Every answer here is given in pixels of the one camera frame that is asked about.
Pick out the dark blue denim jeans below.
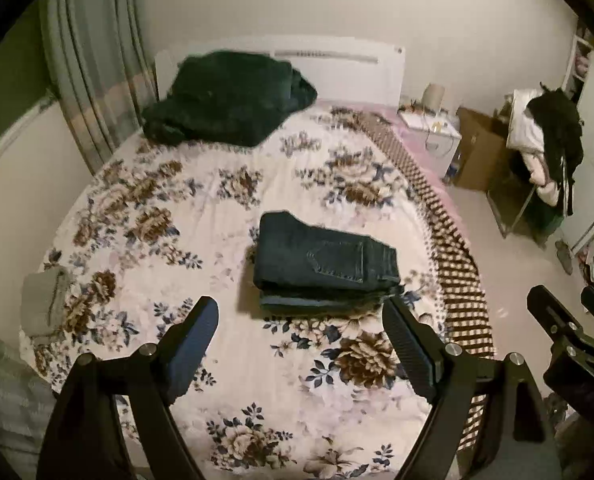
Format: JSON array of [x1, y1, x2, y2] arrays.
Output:
[[254, 211, 403, 315]]

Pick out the grey folded cloth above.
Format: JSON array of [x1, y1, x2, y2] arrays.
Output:
[[20, 266, 71, 337]]

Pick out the chair with piled clothes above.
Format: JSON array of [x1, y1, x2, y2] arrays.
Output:
[[486, 86, 584, 242]]

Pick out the brown cardboard box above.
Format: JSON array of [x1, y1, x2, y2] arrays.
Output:
[[454, 106, 508, 192]]

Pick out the white bedside table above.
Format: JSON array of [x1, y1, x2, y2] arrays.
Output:
[[398, 110, 462, 179]]

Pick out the white round lamp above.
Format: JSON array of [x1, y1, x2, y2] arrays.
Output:
[[422, 84, 446, 113]]

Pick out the white bed headboard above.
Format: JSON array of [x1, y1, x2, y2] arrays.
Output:
[[155, 35, 405, 107]]

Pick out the dark green folded blanket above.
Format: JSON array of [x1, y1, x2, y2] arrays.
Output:
[[143, 50, 318, 148]]

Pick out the green striped curtain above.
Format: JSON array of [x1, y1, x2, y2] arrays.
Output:
[[40, 0, 157, 172]]

